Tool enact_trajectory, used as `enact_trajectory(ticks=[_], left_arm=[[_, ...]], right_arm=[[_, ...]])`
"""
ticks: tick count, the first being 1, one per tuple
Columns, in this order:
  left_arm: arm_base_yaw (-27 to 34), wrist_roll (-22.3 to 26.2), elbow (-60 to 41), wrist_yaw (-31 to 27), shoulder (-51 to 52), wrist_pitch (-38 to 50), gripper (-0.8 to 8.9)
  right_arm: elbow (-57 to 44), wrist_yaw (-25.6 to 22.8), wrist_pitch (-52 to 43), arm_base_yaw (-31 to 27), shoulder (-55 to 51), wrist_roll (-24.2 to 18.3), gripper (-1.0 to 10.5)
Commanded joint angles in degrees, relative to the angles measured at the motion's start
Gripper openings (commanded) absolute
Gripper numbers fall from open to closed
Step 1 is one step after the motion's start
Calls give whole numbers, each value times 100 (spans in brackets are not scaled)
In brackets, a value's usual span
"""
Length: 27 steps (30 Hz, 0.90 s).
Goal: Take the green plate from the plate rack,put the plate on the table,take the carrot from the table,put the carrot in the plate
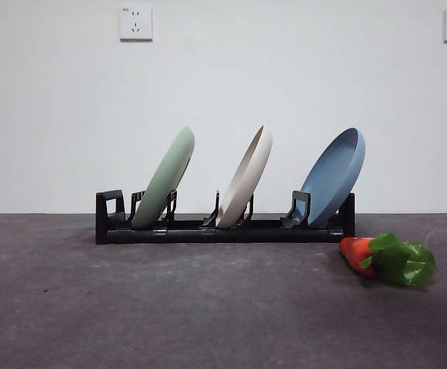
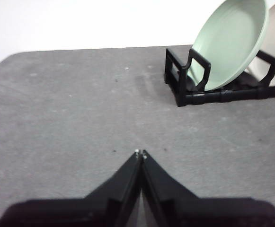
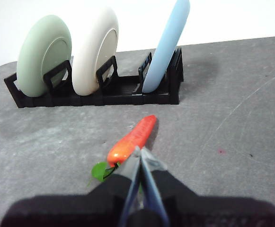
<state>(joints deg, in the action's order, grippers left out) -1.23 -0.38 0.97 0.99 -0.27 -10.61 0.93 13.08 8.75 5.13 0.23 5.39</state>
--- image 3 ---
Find black plate rack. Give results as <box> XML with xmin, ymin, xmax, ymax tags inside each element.
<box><xmin>4</xmin><ymin>47</ymin><xmax>184</xmax><ymax>108</ymax></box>

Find orange carrot with green leaves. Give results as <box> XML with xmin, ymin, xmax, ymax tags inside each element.
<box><xmin>87</xmin><ymin>115</ymin><xmax>157</xmax><ymax>187</ymax></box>

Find cream white plate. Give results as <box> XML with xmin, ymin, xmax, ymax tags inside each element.
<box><xmin>71</xmin><ymin>6</ymin><xmax>120</xmax><ymax>96</ymax></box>

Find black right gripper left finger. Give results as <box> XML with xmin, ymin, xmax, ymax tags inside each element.
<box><xmin>0</xmin><ymin>146</ymin><xmax>143</xmax><ymax>227</ymax></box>

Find light blue plate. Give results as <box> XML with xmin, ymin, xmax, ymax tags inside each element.
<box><xmin>142</xmin><ymin>0</ymin><xmax>190</xmax><ymax>94</ymax></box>

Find pale green plate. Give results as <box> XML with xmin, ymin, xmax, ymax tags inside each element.
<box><xmin>16</xmin><ymin>15</ymin><xmax>72</xmax><ymax>97</ymax></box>

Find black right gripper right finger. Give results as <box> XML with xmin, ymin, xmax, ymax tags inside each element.
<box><xmin>140</xmin><ymin>148</ymin><xmax>275</xmax><ymax>227</ymax></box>

